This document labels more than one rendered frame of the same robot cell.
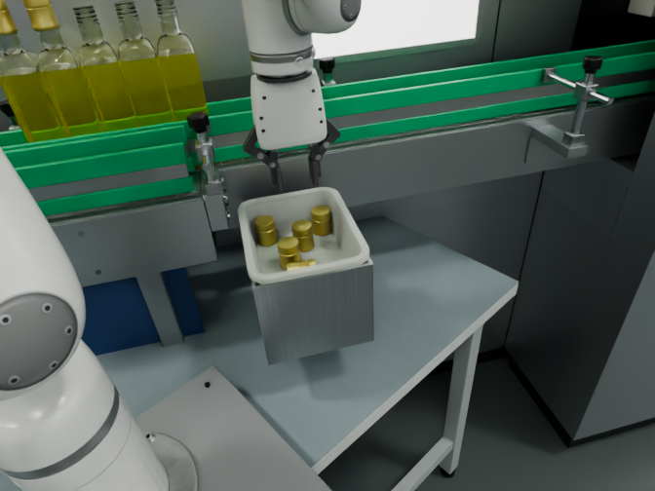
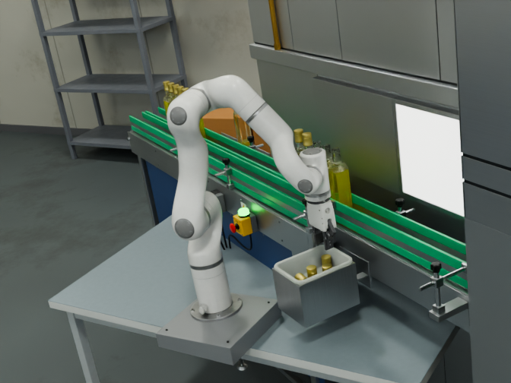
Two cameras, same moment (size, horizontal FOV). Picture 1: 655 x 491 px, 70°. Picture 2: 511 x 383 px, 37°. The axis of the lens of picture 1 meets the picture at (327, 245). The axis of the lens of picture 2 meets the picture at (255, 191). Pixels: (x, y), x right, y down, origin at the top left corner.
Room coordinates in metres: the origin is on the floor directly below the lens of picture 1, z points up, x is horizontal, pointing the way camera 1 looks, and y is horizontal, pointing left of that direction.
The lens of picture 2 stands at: (-0.12, -2.09, 2.21)
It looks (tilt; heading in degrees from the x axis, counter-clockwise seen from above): 22 degrees down; 75
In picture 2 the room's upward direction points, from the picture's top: 9 degrees counter-clockwise
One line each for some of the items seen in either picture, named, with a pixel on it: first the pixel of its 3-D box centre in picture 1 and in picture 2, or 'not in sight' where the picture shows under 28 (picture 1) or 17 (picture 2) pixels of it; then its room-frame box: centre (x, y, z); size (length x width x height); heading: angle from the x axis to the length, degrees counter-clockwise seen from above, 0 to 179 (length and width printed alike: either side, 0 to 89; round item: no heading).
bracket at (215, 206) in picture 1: (216, 198); (322, 236); (0.70, 0.18, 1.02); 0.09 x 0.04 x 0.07; 11
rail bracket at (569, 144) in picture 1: (568, 118); (444, 296); (0.80, -0.45, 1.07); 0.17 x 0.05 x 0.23; 11
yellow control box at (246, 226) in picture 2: not in sight; (245, 223); (0.53, 0.58, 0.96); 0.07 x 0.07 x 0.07; 11
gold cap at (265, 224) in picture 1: (265, 230); (326, 261); (0.68, 0.10, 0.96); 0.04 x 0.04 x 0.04
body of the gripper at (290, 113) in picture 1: (288, 105); (319, 211); (0.65, 0.04, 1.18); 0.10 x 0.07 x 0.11; 102
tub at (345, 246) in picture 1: (300, 248); (314, 273); (0.61, 0.04, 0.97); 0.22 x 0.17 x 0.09; 11
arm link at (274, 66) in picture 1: (284, 58); (318, 194); (0.65, 0.04, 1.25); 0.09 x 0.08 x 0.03; 102
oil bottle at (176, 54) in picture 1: (188, 99); (340, 190); (0.80, 0.22, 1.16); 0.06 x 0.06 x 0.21; 12
